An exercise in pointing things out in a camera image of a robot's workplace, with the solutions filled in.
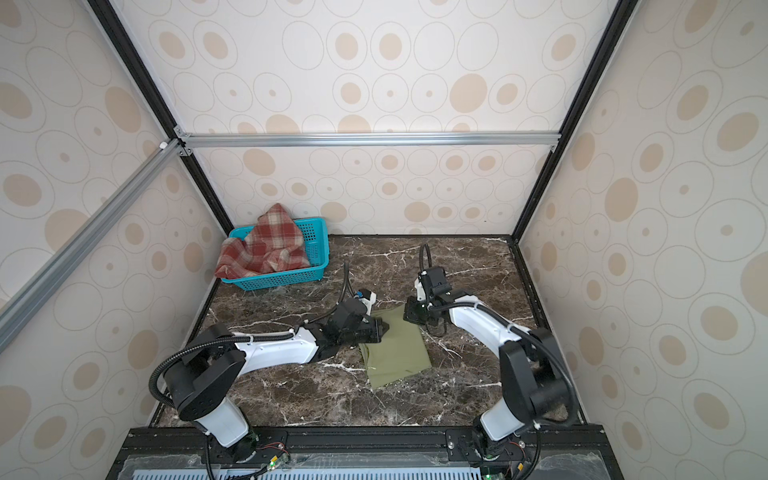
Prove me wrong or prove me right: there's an olive green skirt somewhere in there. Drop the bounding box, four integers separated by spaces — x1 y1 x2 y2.
360 305 432 389

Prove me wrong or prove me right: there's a red plaid skirt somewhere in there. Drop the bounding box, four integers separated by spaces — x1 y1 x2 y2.
214 203 310 280

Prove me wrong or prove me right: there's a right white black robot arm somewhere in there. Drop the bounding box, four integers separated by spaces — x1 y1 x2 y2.
404 267 579 442

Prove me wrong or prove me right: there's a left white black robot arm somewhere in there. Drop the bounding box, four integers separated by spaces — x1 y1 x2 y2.
148 289 389 448

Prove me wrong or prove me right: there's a teal plastic basket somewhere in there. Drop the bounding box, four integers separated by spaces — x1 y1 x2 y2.
222 217 330 291

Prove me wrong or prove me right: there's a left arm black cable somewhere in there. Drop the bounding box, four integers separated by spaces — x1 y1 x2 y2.
148 259 352 409

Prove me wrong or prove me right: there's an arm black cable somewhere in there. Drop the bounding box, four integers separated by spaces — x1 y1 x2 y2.
418 242 580 430
148 259 352 409

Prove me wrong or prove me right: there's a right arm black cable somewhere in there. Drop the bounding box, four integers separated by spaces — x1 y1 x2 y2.
418 242 580 430

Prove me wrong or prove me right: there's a horizontal aluminium frame bar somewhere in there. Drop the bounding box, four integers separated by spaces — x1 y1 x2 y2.
180 131 561 148

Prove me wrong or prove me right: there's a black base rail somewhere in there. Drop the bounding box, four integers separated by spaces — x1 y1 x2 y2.
107 424 622 479

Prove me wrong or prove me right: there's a left diagonal aluminium frame bar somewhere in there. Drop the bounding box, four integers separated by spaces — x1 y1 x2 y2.
1 139 182 349

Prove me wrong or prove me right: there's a right black corner post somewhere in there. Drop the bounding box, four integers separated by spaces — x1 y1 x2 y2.
510 0 639 245

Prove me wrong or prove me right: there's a black corner post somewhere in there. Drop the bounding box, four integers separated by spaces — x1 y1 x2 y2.
510 0 639 245
87 0 234 234

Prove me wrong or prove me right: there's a left black corner post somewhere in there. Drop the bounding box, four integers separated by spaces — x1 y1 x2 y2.
87 0 234 234

